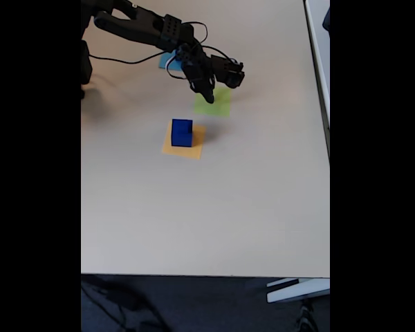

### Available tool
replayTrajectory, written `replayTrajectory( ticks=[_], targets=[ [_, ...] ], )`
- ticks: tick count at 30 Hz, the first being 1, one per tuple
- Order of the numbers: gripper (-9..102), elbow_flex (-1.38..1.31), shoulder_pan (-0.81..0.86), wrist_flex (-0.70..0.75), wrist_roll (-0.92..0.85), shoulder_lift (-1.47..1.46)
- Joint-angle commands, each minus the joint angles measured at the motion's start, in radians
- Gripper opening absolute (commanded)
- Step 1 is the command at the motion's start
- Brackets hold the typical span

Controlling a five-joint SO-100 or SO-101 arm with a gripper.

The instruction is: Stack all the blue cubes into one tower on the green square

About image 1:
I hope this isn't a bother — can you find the orange paper square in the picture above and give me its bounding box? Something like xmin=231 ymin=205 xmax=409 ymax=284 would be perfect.
xmin=160 ymin=120 xmax=207 ymax=160

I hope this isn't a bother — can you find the black camera box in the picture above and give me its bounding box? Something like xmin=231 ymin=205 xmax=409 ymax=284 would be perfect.
xmin=210 ymin=54 xmax=246 ymax=89

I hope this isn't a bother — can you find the green paper square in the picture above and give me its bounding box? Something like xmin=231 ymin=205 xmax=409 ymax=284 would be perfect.
xmin=193 ymin=86 xmax=232 ymax=117

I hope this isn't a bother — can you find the white table foot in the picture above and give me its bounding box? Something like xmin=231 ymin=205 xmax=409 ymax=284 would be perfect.
xmin=266 ymin=277 xmax=331 ymax=304

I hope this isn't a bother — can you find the blue paper square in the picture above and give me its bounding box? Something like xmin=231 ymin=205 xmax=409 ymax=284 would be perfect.
xmin=158 ymin=51 xmax=185 ymax=72

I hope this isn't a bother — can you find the largest blue cube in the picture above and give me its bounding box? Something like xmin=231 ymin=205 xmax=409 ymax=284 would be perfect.
xmin=170 ymin=118 xmax=194 ymax=148

